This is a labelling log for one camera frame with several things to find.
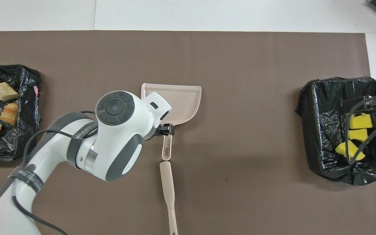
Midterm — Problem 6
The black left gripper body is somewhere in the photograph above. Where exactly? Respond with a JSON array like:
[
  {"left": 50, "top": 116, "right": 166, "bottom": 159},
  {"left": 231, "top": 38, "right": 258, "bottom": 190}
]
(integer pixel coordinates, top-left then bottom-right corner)
[{"left": 149, "top": 125, "right": 164, "bottom": 140}]

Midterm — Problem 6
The notched yellow sponge piece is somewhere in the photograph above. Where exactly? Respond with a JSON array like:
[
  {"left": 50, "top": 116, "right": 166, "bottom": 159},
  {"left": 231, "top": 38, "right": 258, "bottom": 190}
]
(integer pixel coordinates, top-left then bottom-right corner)
[{"left": 349, "top": 113, "right": 373, "bottom": 129}]

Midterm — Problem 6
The beige plastic dustpan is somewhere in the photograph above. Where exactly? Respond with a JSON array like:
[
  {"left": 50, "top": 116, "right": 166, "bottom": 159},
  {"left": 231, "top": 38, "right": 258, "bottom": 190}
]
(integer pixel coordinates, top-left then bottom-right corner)
[{"left": 141, "top": 83, "right": 202, "bottom": 161}]

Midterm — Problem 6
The small yellow sponge piece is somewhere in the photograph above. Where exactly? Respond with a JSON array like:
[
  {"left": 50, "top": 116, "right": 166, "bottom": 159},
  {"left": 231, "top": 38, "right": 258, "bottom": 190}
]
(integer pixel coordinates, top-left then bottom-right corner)
[{"left": 346, "top": 128, "right": 369, "bottom": 145}]

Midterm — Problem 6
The large yellow sponge wedge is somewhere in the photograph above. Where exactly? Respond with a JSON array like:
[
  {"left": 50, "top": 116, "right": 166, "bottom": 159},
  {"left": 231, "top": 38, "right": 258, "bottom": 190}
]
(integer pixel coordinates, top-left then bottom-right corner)
[{"left": 335, "top": 140, "right": 366, "bottom": 161}]

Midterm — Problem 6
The beige hand brush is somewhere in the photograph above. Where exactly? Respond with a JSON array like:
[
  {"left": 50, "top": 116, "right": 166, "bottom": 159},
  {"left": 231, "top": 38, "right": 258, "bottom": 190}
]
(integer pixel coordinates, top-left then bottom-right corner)
[{"left": 159, "top": 161, "right": 179, "bottom": 235}]

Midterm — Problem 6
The pale crinkled chip piece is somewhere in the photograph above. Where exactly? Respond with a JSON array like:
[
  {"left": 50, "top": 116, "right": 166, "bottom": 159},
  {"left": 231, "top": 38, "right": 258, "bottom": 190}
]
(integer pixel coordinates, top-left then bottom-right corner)
[{"left": 0, "top": 82, "right": 19, "bottom": 102}]

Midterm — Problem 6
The black bag lined bin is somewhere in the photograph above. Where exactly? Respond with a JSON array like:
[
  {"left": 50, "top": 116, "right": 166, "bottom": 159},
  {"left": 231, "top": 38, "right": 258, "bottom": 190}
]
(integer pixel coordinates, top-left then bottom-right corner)
[{"left": 295, "top": 76, "right": 376, "bottom": 186}]

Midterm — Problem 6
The black bag bin pink spot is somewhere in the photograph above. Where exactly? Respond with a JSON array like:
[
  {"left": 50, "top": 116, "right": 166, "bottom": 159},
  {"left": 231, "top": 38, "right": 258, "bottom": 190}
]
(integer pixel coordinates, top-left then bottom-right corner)
[{"left": 0, "top": 64, "right": 42, "bottom": 162}]

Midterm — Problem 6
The brown table mat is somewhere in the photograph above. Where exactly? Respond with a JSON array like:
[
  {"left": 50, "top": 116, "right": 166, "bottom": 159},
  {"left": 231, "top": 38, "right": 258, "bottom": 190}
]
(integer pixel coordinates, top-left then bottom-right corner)
[{"left": 0, "top": 30, "right": 376, "bottom": 235}]

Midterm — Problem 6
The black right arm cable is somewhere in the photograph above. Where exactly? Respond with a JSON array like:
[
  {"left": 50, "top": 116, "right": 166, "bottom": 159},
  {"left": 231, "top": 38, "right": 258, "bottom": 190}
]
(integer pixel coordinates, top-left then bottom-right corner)
[{"left": 344, "top": 96, "right": 376, "bottom": 164}]

